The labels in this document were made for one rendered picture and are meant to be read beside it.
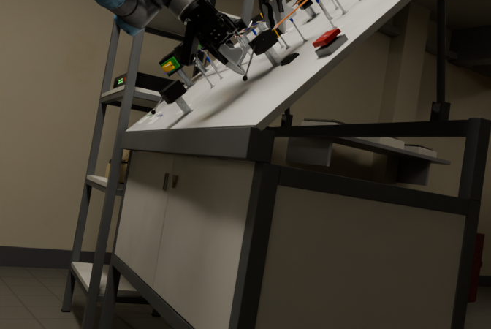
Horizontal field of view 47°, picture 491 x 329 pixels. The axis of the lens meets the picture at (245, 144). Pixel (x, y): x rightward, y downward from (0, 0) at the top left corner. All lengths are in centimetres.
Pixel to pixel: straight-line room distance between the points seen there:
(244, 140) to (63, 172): 277
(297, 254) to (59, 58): 286
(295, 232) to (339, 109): 393
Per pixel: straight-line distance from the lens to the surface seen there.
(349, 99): 515
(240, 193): 120
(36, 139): 375
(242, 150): 112
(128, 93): 229
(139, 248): 188
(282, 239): 116
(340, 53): 122
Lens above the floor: 76
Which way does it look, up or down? 3 degrees up
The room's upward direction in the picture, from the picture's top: 9 degrees clockwise
